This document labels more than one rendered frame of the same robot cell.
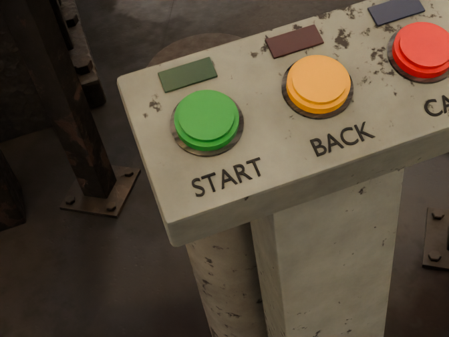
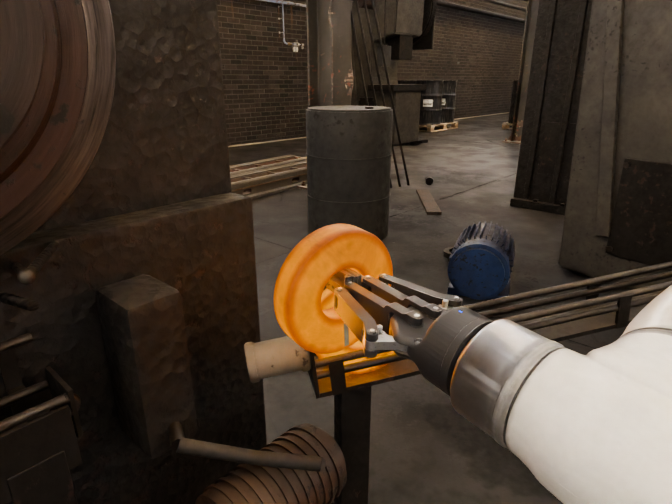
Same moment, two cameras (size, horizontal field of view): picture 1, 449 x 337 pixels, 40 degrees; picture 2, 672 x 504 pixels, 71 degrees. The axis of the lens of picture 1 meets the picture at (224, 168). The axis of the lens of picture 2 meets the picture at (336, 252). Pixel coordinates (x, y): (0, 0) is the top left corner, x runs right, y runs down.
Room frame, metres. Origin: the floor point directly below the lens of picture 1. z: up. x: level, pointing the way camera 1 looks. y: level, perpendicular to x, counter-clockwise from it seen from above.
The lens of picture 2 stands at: (0.33, 0.65, 1.06)
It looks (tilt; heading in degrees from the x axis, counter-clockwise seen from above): 20 degrees down; 323
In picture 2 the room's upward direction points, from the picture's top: straight up
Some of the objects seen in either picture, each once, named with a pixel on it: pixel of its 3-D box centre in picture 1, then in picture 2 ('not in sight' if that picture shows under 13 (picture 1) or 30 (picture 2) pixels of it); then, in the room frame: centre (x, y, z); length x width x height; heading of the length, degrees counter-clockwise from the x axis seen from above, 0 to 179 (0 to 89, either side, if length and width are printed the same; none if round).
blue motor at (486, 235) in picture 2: not in sight; (483, 257); (1.73, -1.39, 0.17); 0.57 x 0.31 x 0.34; 121
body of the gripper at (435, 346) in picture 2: not in sight; (438, 338); (0.58, 0.34, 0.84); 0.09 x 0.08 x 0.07; 179
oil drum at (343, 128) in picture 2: not in sight; (348, 172); (2.91, -1.41, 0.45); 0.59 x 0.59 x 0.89
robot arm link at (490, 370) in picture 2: not in sight; (506, 379); (0.51, 0.34, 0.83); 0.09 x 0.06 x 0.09; 89
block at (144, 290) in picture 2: not in sight; (147, 364); (0.95, 0.51, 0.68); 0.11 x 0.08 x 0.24; 11
